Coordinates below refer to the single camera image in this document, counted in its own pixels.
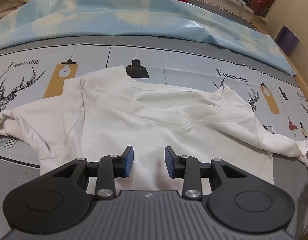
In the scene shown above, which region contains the white t-shirt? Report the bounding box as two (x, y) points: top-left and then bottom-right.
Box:
(0, 66), (308, 190)

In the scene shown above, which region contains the grey printed bed sheet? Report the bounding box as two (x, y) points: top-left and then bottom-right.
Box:
(0, 36), (308, 238)

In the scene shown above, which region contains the light blue patterned cloth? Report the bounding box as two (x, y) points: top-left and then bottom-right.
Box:
(0, 0), (295, 76)

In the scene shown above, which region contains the purple box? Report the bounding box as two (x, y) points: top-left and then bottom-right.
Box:
(275, 25), (300, 56)

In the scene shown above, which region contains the wooden bed frame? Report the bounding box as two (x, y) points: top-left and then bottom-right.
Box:
(251, 21), (308, 136)

